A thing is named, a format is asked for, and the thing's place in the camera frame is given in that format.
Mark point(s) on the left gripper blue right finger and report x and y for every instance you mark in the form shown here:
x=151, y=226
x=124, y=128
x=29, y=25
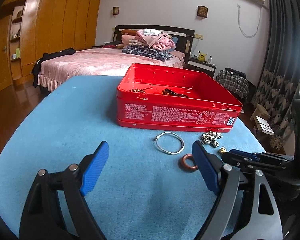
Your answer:
x=225, y=182

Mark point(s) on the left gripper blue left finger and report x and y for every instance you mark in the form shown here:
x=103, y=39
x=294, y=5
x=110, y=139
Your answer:
x=42, y=216

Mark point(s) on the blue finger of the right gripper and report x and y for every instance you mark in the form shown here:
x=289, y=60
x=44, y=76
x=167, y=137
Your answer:
x=244, y=164
x=262, y=156

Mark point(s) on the small gold pendant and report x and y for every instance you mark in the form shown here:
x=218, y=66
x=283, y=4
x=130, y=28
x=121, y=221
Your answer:
x=222, y=150

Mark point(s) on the thin silver bangle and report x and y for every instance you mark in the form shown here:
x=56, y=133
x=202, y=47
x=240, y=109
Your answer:
x=169, y=143

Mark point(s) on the white device on stool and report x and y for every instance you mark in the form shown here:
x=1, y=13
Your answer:
x=263, y=126

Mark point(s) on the small wooden stool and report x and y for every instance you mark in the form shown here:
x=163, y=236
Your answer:
x=261, y=112

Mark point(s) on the red metal tin box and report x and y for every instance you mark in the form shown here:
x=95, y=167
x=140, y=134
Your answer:
x=174, y=99

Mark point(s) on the plaid bag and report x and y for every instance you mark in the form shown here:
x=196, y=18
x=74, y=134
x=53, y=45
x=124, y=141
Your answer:
x=233, y=82

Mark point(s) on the dark patterned curtain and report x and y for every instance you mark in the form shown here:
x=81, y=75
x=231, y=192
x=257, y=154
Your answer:
x=279, y=83

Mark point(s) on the blue table cloth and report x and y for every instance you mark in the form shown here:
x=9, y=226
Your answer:
x=141, y=193

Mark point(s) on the white small bottle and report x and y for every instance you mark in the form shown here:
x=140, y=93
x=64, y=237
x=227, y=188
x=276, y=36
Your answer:
x=210, y=60

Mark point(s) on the black white nightstand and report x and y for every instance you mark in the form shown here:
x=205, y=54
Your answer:
x=195, y=64

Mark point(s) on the yellow pikachu plush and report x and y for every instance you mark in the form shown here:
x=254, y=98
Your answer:
x=201, y=56

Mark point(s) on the black bed headboard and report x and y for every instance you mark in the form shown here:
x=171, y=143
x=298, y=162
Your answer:
x=185, y=36

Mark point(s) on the pile of folded clothes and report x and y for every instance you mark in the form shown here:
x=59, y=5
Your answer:
x=151, y=43

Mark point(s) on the bed with pink cover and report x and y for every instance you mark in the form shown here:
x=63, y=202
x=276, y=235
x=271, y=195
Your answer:
x=96, y=61

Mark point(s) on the wooden wardrobe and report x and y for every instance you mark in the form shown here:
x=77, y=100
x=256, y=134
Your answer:
x=30, y=28

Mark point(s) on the right wall lamp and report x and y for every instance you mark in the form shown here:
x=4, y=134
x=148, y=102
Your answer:
x=202, y=11

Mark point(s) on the wall lamp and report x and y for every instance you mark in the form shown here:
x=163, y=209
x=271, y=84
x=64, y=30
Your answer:
x=202, y=11
x=115, y=11

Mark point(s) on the left wall lamp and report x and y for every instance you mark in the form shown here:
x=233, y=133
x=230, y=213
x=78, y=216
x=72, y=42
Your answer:
x=115, y=11

